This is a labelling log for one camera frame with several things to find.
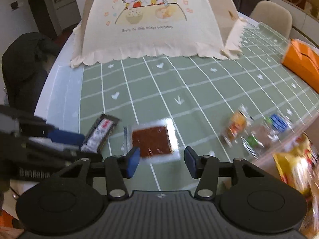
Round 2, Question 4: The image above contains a chair with black jacket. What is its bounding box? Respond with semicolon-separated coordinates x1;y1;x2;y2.
1;32;61;108

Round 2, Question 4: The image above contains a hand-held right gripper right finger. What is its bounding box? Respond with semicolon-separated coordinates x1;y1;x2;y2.
184;146;269;200

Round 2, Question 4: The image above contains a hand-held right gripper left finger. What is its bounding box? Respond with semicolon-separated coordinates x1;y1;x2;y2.
58;146;141;201

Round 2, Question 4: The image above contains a black snack packet white label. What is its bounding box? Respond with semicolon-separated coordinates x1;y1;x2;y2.
79;113;120;154

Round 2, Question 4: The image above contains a cream printed food cover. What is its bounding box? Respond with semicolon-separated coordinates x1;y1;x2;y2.
70;0;248;68

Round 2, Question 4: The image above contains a yellow panda snack bag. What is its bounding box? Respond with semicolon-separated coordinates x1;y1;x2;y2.
273;133;319;198

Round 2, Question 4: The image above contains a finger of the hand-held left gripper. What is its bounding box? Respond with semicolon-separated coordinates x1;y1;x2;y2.
17;119;86;147
25;137;103;164

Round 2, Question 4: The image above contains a blue snack packet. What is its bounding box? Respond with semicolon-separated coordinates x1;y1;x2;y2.
264;113;293;138

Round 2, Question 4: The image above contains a green grid table mat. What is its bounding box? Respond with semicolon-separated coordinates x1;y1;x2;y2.
78;21;319;198

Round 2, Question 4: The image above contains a brown square snack clear packet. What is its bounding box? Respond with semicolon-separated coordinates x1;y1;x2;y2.
123;118;181;165

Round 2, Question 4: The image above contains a beige dining chair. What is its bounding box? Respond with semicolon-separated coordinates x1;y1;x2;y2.
249;0;293;40

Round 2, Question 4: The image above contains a brown snack packet green label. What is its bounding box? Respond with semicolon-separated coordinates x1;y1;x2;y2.
243;124;275;159

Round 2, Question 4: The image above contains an orange tissue box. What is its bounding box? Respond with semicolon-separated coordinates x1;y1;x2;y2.
281;38;319;93

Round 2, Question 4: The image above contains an orange snack packet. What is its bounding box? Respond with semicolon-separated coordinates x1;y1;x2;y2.
223;104;254;146

